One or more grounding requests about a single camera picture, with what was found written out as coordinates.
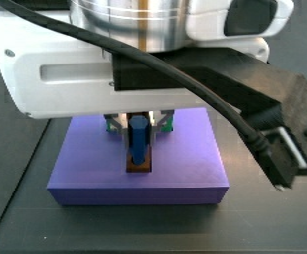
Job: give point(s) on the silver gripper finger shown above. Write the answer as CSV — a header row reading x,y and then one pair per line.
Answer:
x,y
159,119

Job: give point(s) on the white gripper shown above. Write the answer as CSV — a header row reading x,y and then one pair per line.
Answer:
x,y
60,77

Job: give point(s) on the blue hexagonal peg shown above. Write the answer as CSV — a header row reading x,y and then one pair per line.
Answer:
x,y
139,138

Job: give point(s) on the left green block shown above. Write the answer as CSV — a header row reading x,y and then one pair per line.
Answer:
x,y
112,128

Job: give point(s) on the green block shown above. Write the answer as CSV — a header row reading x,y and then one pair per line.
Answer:
x,y
112,128
167,127

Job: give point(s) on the right green block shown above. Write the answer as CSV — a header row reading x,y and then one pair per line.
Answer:
x,y
167,127

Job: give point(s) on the brown L-shaped holder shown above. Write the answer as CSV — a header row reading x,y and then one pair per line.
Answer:
x,y
144,168

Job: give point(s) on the purple base block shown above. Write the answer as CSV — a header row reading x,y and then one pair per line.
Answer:
x,y
189,175

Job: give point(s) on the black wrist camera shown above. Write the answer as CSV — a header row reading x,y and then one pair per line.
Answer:
x,y
268,93

